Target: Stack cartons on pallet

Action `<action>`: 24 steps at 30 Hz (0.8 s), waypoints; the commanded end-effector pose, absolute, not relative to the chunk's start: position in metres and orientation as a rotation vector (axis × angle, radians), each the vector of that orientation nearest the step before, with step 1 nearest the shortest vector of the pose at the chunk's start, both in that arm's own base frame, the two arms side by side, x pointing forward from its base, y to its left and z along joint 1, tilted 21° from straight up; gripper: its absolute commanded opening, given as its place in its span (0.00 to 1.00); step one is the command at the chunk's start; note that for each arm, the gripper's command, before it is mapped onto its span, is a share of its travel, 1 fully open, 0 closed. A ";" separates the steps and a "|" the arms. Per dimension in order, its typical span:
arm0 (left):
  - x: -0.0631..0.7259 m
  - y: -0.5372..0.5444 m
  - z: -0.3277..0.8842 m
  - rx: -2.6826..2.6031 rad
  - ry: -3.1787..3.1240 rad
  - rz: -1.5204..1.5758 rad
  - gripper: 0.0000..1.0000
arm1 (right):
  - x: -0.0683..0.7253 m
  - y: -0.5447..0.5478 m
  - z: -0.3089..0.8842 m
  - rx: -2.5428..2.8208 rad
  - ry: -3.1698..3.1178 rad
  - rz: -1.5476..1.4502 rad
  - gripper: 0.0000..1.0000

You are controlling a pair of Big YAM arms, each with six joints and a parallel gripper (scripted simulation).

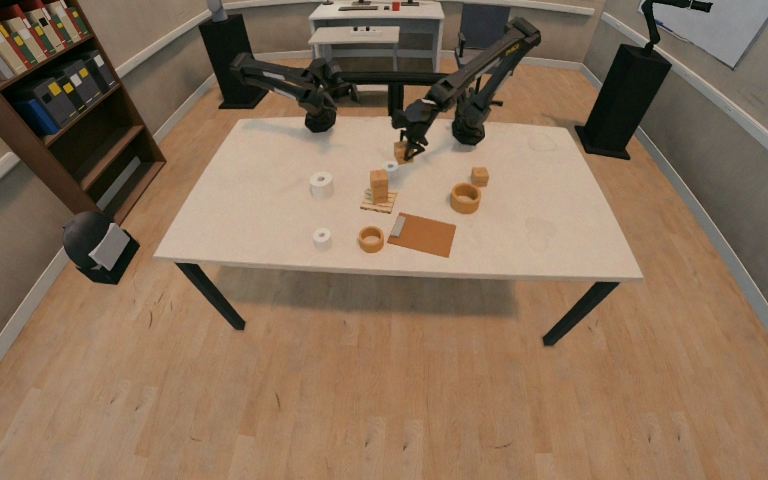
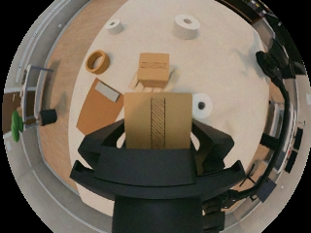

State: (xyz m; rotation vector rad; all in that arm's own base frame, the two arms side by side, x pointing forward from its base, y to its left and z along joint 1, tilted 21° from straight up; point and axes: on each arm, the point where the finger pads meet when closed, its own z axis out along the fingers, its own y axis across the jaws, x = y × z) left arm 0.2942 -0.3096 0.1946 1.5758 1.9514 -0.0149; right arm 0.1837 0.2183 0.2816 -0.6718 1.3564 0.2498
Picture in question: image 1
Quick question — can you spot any brown cardboard carton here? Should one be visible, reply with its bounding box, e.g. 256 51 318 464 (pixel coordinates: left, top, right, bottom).
370 183 388 204
370 169 388 193
470 167 490 187
393 140 414 165

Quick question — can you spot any small wooden pallet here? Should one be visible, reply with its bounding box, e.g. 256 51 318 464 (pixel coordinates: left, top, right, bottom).
360 186 398 214

